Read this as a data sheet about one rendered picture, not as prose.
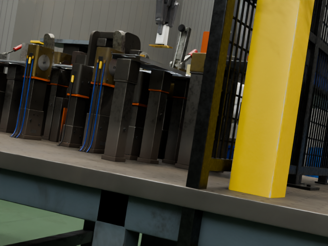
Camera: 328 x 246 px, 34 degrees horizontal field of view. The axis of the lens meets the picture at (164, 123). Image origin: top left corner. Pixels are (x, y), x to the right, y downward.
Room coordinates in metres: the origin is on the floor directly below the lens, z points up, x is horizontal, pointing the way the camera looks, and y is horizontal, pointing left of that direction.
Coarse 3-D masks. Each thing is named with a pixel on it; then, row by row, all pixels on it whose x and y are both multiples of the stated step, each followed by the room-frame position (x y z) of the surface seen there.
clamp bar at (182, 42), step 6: (180, 30) 2.01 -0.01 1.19; (186, 30) 2.03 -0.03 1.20; (180, 36) 2.04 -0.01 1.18; (186, 36) 2.02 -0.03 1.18; (180, 42) 2.04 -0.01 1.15; (186, 42) 2.03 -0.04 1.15; (180, 48) 2.04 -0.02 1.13; (186, 48) 2.03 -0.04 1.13; (180, 54) 2.03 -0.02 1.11; (174, 60) 2.03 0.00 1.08; (180, 60) 2.01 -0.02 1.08; (174, 66) 2.03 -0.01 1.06
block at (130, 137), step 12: (144, 72) 1.66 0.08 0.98; (144, 84) 1.67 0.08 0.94; (144, 96) 1.68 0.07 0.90; (132, 108) 1.67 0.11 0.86; (144, 108) 1.70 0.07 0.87; (132, 120) 1.67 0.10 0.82; (144, 120) 1.70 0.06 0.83; (132, 132) 1.66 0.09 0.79; (132, 144) 1.66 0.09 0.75; (132, 156) 1.66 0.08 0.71
